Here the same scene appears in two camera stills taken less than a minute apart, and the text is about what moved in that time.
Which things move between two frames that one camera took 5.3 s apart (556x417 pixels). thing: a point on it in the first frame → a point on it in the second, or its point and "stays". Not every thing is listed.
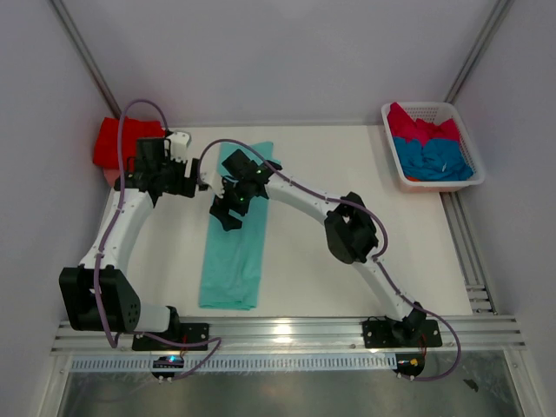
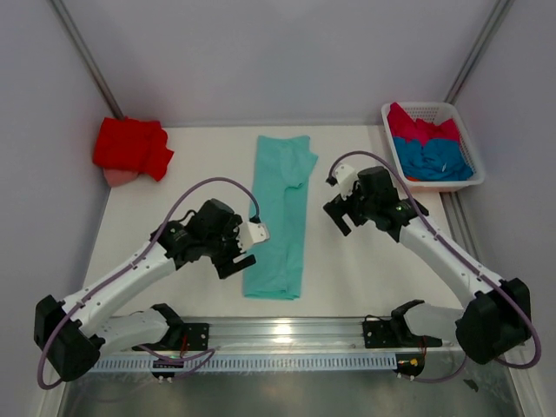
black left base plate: x=188 y=333 stays
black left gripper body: x=175 y=181 → x=222 y=255
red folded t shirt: x=106 y=147 stays
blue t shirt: x=439 y=160 stays
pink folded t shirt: x=111 y=175 stays
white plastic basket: x=430 y=148 stays
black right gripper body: x=235 y=196 → x=358 y=208
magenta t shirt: x=402 y=124 stays
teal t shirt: x=233 y=259 → x=278 y=189
